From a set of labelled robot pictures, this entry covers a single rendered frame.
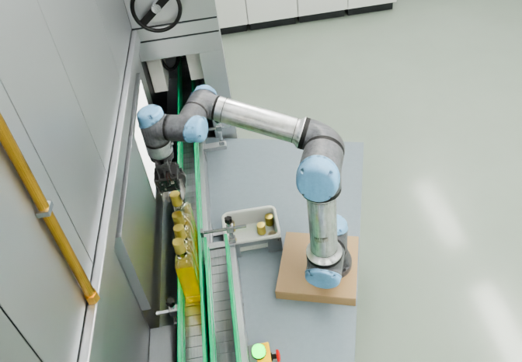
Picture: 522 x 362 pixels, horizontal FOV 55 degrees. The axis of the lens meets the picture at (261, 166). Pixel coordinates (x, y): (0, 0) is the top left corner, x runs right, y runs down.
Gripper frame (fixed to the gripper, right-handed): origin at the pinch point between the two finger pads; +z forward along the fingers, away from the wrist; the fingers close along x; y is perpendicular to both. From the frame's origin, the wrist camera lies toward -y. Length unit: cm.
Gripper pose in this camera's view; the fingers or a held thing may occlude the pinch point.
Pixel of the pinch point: (175, 196)
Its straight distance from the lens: 166.3
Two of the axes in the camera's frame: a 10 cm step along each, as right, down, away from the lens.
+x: 9.9, -1.6, 0.3
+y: 1.2, 6.3, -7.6
